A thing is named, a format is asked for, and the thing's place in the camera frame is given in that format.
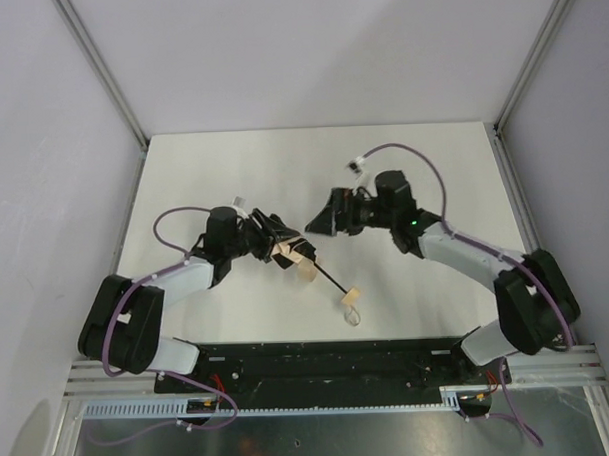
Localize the beige folding umbrella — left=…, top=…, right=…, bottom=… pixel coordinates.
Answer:
left=270, top=236, right=362, bottom=327

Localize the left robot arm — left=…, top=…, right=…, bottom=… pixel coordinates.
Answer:
left=77, top=205, right=317, bottom=377

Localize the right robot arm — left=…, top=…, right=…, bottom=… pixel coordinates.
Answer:
left=305, top=171, right=581, bottom=366

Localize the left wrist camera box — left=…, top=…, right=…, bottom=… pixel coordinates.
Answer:
left=232, top=196, right=246, bottom=210

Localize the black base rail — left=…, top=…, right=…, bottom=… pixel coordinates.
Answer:
left=154, top=337, right=511, bottom=411

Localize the aluminium frame profile right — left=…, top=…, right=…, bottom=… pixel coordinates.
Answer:
left=484, top=123, right=542, bottom=251

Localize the white slotted cable duct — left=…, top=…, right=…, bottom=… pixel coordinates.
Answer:
left=82, top=386, right=465, bottom=425

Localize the aluminium front frame beam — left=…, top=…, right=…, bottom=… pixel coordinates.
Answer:
left=63, top=345, right=607, bottom=401

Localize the left aluminium corner post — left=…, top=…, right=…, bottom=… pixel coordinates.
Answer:
left=51, top=0, right=150, bottom=153

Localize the aluminium corner post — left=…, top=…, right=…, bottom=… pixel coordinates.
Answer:
left=51, top=0, right=150, bottom=153
left=493, top=0, right=576, bottom=133

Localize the right aluminium corner post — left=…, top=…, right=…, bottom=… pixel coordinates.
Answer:
left=493, top=0, right=576, bottom=133

